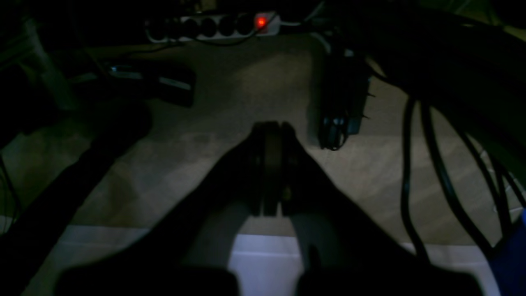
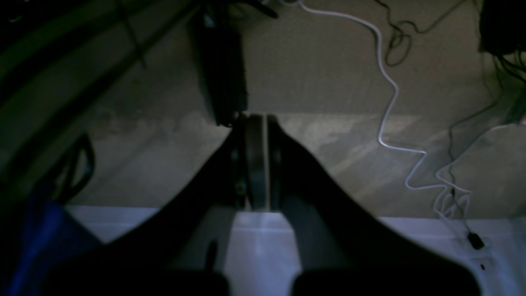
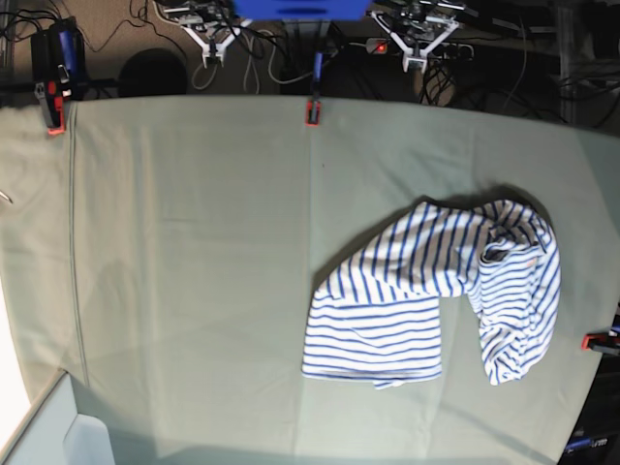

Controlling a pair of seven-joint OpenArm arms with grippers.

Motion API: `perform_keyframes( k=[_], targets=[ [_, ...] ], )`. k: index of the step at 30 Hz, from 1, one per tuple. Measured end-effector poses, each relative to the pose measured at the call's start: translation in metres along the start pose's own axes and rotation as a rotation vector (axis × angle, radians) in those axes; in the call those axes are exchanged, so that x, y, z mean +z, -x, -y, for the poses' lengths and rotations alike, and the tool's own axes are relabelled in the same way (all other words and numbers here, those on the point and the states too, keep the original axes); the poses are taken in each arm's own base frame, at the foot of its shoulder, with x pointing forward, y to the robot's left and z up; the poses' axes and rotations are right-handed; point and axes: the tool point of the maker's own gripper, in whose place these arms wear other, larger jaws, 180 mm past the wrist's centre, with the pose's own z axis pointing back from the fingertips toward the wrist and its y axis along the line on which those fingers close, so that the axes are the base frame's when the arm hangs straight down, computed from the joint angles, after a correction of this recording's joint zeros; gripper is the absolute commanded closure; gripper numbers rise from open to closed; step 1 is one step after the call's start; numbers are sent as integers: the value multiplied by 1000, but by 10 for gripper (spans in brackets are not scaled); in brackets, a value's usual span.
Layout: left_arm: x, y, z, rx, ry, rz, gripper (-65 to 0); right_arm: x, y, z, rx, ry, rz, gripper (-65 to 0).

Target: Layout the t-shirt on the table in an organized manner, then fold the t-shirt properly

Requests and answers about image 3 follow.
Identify blue box top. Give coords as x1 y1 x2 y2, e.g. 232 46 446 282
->
233 0 371 20

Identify red clamp top left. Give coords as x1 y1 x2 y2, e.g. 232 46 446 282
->
34 80 72 136

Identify red clamp right edge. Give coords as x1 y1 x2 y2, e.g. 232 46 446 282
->
581 327 620 357

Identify blue white striped t-shirt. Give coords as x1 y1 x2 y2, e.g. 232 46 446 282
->
301 200 561 389

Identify green table cloth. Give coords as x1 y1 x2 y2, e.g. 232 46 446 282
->
1 96 619 464

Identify white bin bottom left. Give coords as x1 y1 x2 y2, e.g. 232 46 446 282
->
1 369 115 465

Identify black round stool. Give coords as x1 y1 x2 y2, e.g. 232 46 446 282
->
117 48 188 98

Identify red clamp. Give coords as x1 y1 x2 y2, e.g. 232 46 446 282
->
34 80 72 136
305 99 321 127

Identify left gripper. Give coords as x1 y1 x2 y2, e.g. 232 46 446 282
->
370 0 458 73

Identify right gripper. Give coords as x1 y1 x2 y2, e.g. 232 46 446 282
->
164 0 252 67

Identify red clamp top centre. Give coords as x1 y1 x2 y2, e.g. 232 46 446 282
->
305 99 321 127

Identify white cable on floor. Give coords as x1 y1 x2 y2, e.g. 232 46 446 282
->
191 26 316 94

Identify black power strip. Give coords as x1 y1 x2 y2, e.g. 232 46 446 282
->
364 37 475 61

